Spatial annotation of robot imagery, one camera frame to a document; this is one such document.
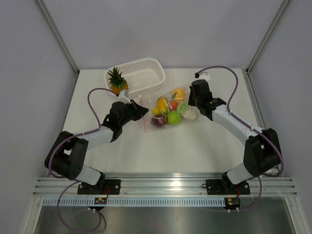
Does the aluminium mounting rail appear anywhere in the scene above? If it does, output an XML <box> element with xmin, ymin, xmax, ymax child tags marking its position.
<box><xmin>32</xmin><ymin>173</ymin><xmax>297</xmax><ymax>197</ymax></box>

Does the fake orange pineapple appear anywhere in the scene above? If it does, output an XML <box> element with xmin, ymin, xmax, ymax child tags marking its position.
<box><xmin>108</xmin><ymin>67</ymin><xmax>129</xmax><ymax>95</ymax></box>

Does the clear zip top bag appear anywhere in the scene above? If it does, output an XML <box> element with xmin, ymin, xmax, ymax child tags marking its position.
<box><xmin>139</xmin><ymin>85</ymin><xmax>199</xmax><ymax>133</ymax></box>

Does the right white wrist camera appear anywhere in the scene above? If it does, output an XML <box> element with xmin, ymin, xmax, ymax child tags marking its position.
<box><xmin>195</xmin><ymin>71</ymin><xmax>211</xmax><ymax>81</ymax></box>

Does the fake round orange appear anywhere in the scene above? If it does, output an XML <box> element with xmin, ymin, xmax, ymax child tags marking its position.
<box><xmin>172</xmin><ymin>88</ymin><xmax>186</xmax><ymax>102</ymax></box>

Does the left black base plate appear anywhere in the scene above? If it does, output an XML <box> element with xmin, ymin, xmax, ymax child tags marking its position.
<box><xmin>78</xmin><ymin>179</ymin><xmax>121</xmax><ymax>195</ymax></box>

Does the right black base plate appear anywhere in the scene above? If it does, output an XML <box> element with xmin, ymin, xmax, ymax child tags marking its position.
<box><xmin>202</xmin><ymin>179</ymin><xmax>251</xmax><ymax>195</ymax></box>

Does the fake yellow lemon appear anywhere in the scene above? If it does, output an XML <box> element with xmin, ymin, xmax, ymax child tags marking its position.
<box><xmin>153</xmin><ymin>107</ymin><xmax>162</xmax><ymax>116</ymax></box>

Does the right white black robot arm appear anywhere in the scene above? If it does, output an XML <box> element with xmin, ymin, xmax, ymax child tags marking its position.
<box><xmin>188</xmin><ymin>79</ymin><xmax>283</xmax><ymax>193</ymax></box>

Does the fake yellow mango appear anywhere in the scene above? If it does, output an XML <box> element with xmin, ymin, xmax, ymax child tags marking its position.
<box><xmin>156</xmin><ymin>97</ymin><xmax>169</xmax><ymax>114</ymax></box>

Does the white slotted cable duct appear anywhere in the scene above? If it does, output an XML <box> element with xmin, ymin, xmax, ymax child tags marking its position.
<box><xmin>43</xmin><ymin>197</ymin><xmax>225</xmax><ymax>207</ymax></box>

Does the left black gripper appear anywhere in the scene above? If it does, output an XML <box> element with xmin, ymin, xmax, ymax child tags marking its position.
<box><xmin>119</xmin><ymin>99</ymin><xmax>149</xmax><ymax>127</ymax></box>

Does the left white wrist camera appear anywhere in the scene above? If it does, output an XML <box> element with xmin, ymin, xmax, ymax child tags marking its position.
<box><xmin>117</xmin><ymin>89</ymin><xmax>131</xmax><ymax>104</ymax></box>

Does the white perforated plastic basket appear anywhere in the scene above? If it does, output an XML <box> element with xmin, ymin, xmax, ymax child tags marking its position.
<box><xmin>115</xmin><ymin>58</ymin><xmax>166</xmax><ymax>98</ymax></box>

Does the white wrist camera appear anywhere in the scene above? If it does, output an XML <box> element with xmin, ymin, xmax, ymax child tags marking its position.
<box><xmin>195</xmin><ymin>71</ymin><xmax>211</xmax><ymax>81</ymax></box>
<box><xmin>117</xmin><ymin>89</ymin><xmax>131</xmax><ymax>104</ymax></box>

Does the fake pink peach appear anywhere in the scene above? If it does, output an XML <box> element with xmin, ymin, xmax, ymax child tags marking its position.
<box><xmin>169</xmin><ymin>100</ymin><xmax>179</xmax><ymax>111</ymax></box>

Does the left aluminium frame post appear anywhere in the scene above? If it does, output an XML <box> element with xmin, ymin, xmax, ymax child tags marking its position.
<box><xmin>34</xmin><ymin>0</ymin><xmax>79</xmax><ymax>76</ymax></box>

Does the right aluminium frame post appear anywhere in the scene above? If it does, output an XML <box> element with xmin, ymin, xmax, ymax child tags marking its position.
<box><xmin>245</xmin><ymin>0</ymin><xmax>293</xmax><ymax>76</ymax></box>

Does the aluminium frame post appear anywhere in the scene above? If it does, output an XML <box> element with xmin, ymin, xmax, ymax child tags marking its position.
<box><xmin>245</xmin><ymin>0</ymin><xmax>293</xmax><ymax>76</ymax></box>
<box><xmin>34</xmin><ymin>0</ymin><xmax>79</xmax><ymax>76</ymax></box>

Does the fake purple fruit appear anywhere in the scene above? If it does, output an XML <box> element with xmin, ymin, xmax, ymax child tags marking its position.
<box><xmin>151</xmin><ymin>116</ymin><xmax>167</xmax><ymax>128</ymax></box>

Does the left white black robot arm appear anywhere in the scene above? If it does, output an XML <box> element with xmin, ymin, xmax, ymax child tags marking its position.
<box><xmin>44</xmin><ymin>100</ymin><xmax>149</xmax><ymax>194</ymax></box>

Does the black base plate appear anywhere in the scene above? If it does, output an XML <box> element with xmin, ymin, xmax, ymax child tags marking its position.
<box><xmin>202</xmin><ymin>179</ymin><xmax>251</xmax><ymax>195</ymax></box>
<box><xmin>78</xmin><ymin>179</ymin><xmax>121</xmax><ymax>195</ymax></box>

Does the fake green apple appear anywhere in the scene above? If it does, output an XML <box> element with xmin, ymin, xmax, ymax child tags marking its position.
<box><xmin>167</xmin><ymin>111</ymin><xmax>182</xmax><ymax>125</ymax></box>

